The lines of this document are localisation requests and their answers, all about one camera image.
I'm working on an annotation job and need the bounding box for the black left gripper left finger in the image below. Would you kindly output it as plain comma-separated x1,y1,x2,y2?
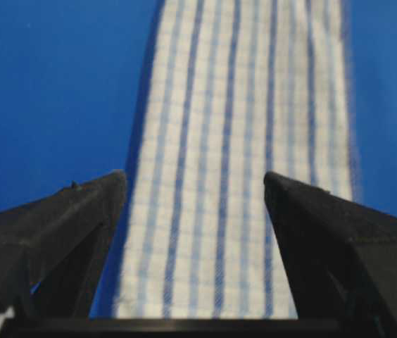
0,170,127,320

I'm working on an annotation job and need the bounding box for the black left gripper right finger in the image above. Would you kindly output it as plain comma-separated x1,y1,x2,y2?
263,172,397,337

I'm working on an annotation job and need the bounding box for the white blue-striped towel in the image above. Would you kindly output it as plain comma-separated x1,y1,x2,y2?
112,1,359,319

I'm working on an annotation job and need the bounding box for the blue table cover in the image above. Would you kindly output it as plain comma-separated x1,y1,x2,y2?
0,1,397,317

